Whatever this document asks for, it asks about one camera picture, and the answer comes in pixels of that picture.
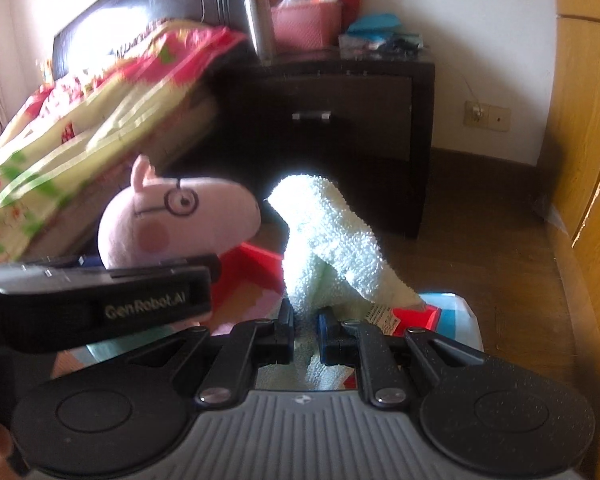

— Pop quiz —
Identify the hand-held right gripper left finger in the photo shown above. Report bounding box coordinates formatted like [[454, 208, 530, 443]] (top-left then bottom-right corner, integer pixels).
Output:
[[80, 300, 297, 407]]

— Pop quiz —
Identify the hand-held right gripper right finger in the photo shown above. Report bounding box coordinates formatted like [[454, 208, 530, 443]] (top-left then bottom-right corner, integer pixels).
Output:
[[317, 310, 526, 408]]

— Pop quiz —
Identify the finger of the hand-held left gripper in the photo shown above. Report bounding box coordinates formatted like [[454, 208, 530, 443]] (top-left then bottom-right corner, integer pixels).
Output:
[[17, 255, 103, 271]]

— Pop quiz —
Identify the red cardboard box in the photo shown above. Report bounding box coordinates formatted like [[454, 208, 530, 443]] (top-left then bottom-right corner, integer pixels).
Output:
[[207, 241, 442, 338]]

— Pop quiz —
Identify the white towel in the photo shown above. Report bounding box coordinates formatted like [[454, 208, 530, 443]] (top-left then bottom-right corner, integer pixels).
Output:
[[269, 174, 427, 392]]

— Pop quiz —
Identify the pink pig plush toy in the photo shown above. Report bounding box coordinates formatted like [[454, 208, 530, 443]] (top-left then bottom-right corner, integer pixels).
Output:
[[97, 155, 263, 273]]

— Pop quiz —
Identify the blue white checkered cloth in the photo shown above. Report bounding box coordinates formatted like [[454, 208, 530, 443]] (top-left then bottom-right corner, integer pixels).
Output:
[[52, 289, 483, 378]]

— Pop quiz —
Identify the floral blanket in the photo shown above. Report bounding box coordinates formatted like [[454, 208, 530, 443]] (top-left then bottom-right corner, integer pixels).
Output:
[[0, 19, 248, 266]]

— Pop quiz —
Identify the dark wooden nightstand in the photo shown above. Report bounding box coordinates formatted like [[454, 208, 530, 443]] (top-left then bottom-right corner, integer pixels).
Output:
[[215, 42, 437, 241]]

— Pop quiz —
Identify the dark nightstand drawer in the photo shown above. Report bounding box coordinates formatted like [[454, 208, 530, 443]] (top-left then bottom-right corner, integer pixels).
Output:
[[280, 72, 416, 161]]

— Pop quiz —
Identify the clear plastic wrapper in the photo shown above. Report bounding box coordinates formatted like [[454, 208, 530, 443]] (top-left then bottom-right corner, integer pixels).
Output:
[[532, 195, 573, 236]]

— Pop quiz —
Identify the pink plastic basket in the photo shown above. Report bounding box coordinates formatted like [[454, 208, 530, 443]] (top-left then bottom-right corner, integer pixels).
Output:
[[271, 1, 344, 52]]

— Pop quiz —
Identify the steel thermos bottle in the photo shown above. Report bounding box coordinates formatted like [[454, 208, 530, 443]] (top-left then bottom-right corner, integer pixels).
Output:
[[244, 0, 276, 61]]

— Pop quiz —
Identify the blue packet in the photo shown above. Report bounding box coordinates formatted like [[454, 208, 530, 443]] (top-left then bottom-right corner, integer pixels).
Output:
[[347, 12, 403, 36]]

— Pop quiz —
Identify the wooden wardrobe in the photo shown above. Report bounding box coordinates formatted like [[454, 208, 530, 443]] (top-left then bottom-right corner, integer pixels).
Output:
[[537, 0, 600, 480]]

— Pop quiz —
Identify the beige wall outlet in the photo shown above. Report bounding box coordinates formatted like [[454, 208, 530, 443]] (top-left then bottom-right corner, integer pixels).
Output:
[[462, 100, 512, 132]]

